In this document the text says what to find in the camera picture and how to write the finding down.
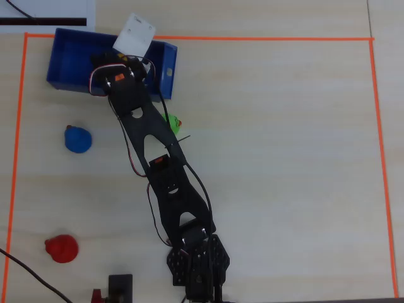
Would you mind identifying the thick black cable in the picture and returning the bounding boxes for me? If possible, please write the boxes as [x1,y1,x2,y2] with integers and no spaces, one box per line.
[0,247,75,303]

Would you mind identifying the thin black cable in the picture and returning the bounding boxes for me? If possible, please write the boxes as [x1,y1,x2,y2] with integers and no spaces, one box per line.
[5,0,38,23]

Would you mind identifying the red rubber duck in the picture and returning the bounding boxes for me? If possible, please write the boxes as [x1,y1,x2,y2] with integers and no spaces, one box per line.
[44,234,80,264]

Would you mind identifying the white camera box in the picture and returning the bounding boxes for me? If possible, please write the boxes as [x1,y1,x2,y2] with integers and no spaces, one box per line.
[112,12,157,58]

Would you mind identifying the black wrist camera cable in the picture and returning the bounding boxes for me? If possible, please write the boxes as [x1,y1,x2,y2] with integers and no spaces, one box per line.
[140,56,213,222]

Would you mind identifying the paper with black bar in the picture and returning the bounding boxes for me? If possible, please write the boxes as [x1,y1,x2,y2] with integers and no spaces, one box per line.
[0,0,97,34]

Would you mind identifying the blue plastic box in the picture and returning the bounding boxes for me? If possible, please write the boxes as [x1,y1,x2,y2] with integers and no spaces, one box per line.
[45,27,179,104]

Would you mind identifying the orange tape outline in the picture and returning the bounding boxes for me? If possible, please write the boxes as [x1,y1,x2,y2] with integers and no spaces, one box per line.
[4,32,400,299]

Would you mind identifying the green rubber duck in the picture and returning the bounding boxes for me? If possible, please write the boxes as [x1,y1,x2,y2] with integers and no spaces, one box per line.
[161,113,184,136]

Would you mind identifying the blue rubber duck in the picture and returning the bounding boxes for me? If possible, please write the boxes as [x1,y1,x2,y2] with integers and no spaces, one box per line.
[64,124,93,155]

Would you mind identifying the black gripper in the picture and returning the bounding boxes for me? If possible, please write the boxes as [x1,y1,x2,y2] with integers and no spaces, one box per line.
[90,51,150,80]

